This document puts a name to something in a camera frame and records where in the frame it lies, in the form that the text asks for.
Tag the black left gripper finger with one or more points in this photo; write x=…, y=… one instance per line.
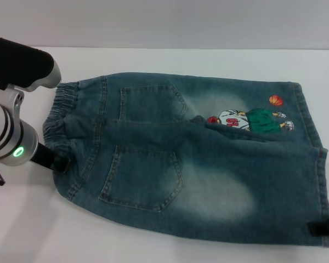
x=63, y=165

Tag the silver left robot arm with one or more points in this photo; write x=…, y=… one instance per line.
x=8, y=134

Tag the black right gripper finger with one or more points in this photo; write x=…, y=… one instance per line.
x=323, y=227

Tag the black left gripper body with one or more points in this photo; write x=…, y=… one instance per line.
x=44, y=157

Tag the blue denim shorts with cartoon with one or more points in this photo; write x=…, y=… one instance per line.
x=167, y=175

